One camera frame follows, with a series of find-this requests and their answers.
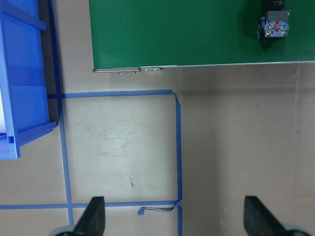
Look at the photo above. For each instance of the white foam pad left bin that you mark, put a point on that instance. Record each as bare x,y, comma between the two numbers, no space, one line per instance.
2,119

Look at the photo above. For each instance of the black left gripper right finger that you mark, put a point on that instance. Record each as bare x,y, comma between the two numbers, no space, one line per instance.
259,221

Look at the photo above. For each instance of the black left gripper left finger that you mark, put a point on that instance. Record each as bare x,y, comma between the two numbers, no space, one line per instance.
92,221

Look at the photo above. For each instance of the red mushroom push button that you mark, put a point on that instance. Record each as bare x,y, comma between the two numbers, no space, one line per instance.
274,21

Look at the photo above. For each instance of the green conveyor belt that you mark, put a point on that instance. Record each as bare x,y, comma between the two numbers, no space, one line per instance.
135,35

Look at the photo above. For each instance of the blue left storage bin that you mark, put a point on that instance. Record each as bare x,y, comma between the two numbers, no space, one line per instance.
22,77

